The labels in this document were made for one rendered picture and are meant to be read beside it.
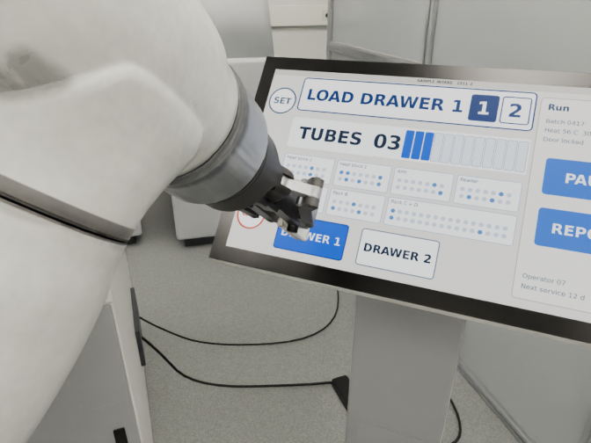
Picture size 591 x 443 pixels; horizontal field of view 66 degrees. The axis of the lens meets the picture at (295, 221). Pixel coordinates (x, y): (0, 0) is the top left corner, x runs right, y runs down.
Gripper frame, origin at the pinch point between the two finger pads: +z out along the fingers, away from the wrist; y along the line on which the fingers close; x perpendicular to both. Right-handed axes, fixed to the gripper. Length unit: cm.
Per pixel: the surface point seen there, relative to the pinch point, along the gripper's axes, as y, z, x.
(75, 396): 44, 27, 35
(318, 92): 3.9, 6.9, -20.0
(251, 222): 8.5, 6.9, -0.2
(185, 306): 94, 141, 19
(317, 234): -0.8, 6.9, -0.3
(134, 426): 37, 39, 40
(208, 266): 102, 166, -2
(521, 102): -21.7, 6.9, -20.7
